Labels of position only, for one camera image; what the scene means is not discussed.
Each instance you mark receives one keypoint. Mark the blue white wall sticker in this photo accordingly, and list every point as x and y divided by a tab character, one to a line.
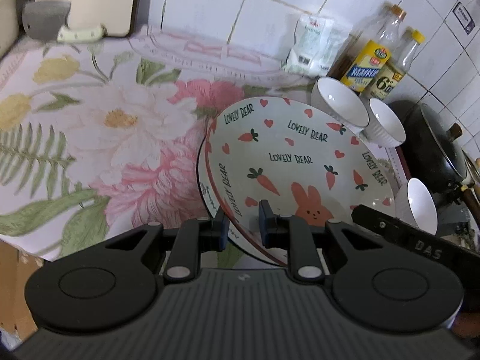
463	16

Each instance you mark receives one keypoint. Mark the cream rice cooker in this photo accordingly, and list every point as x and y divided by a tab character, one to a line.
9	27

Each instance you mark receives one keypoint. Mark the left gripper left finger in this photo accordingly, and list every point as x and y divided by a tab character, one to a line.
193	238

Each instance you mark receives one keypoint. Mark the white salt bag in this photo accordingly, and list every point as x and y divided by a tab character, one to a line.
318	40

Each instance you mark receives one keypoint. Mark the small white ribbed bowl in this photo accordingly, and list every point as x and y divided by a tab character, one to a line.
384	127

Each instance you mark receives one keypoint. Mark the lovely bear rabbit plate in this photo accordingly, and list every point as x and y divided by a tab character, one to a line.
301	160

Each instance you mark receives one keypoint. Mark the white vinegar bottle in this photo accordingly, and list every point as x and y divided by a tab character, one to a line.
396	67

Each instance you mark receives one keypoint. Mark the large white ribbed bowl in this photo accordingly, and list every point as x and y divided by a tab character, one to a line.
339	101

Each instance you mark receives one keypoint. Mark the cooking wine bottle yellow label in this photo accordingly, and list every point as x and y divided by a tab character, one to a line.
373	48

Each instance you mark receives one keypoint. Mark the floral tablecloth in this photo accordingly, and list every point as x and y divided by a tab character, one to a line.
99	139

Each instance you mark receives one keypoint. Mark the black wok with lid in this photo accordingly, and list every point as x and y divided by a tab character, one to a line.
433	156

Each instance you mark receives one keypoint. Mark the cleaver with cream handle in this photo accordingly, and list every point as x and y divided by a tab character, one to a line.
47	21

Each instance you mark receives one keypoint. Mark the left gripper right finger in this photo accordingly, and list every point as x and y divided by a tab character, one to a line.
292	234

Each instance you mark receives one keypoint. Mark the right hand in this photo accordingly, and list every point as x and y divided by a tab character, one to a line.
467	326

